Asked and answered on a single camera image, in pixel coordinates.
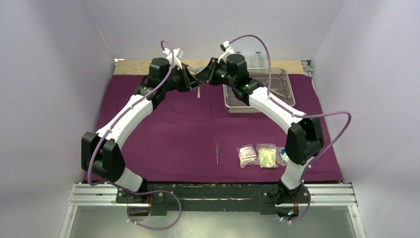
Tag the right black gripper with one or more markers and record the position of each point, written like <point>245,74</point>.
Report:
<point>212,70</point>

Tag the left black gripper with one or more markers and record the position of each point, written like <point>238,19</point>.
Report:
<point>189,83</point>

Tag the clear plastic compartment box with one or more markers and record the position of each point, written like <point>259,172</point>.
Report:
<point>254,59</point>

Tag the purple cloth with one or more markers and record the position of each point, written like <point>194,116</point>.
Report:
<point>176,142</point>

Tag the pink white gauze packet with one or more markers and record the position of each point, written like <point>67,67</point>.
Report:
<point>247,155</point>

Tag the green white gauze packet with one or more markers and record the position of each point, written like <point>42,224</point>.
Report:
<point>267,154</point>

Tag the blue white gauze packet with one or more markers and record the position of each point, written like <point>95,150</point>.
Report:
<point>281,156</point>

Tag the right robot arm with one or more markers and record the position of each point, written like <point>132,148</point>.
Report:
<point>304,138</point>

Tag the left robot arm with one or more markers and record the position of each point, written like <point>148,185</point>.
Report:
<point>101,156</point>

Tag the orange handled adjustable wrench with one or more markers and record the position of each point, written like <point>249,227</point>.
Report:
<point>195,69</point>

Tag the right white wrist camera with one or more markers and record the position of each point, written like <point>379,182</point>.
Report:
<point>227,50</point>

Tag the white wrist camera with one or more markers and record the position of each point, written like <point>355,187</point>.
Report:
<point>174,57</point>
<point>227,50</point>

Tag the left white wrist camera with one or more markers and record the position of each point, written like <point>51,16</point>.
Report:
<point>174,57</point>

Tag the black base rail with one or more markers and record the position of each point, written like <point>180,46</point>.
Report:
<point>265,198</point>

